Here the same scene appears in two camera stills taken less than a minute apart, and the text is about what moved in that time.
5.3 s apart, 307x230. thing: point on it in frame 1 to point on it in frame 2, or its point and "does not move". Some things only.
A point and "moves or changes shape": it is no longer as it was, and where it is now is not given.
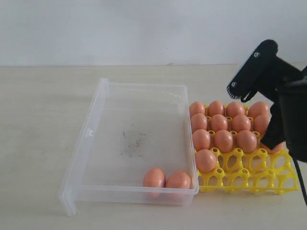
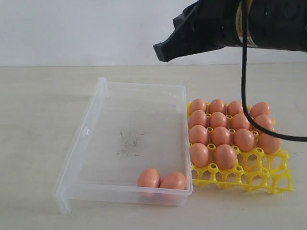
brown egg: (206, 160) to (199, 155)
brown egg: (241, 122) does not move
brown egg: (196, 107) moves or changes shape
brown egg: (198, 121) moves or changes shape
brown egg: (218, 122) moves or changes shape
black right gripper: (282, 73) to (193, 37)
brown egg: (234, 109) does not move
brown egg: (223, 141) moves or changes shape
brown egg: (258, 108) does not move
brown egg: (201, 139) moves or changes shape
